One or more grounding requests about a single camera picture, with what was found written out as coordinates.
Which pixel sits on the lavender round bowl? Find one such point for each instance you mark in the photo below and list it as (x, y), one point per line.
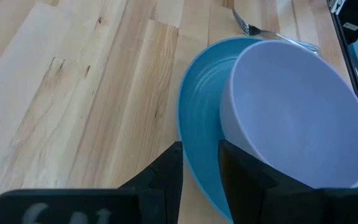
(291, 115)

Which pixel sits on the silver metal fork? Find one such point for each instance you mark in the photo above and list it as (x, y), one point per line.
(253, 30)

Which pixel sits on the black aluminium table frame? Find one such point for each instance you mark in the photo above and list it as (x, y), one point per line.
(353, 9)

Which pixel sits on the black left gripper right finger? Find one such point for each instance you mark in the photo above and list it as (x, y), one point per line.
(247, 186)

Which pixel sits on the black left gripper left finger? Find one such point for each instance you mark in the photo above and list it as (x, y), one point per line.
(154, 186)

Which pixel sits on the blue round plate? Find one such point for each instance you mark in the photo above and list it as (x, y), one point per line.
(200, 102)

